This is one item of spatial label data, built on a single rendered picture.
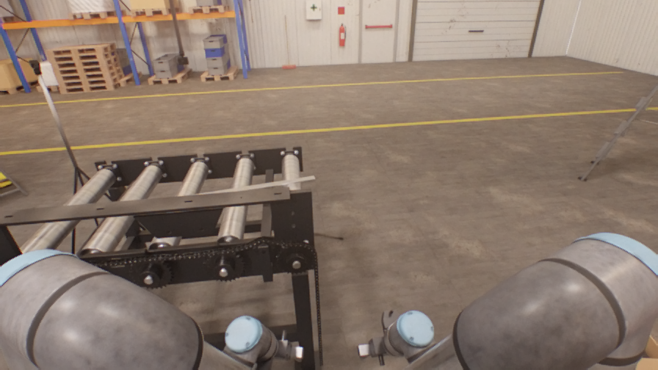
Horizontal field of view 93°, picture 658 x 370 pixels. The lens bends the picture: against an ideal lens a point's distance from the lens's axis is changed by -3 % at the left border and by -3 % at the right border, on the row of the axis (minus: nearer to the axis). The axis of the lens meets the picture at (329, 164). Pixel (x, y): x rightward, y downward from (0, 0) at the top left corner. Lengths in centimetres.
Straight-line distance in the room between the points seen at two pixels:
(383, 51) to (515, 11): 428
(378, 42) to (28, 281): 1029
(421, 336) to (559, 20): 1284
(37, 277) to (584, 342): 60
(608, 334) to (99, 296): 54
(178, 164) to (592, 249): 221
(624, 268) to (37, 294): 66
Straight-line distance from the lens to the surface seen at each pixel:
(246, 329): 97
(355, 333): 225
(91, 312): 45
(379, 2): 1044
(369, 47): 1047
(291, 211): 134
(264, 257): 139
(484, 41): 1190
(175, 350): 46
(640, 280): 52
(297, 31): 1017
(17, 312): 51
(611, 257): 51
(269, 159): 227
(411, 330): 96
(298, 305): 168
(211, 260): 146
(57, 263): 53
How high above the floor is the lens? 184
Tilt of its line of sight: 27 degrees down
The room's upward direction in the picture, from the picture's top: 1 degrees counter-clockwise
